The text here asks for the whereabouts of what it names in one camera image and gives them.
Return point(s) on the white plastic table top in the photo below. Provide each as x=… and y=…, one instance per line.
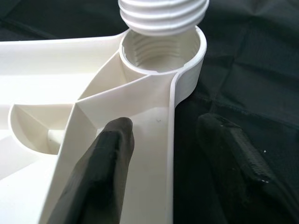
x=46, y=58

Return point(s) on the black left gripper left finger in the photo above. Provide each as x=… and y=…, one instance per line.
x=100, y=175

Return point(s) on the white plastic table leg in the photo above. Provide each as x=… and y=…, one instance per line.
x=163, y=16

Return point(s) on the black table cloth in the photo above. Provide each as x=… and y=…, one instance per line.
x=257, y=58

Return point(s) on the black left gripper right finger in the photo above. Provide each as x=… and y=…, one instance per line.
x=233, y=158

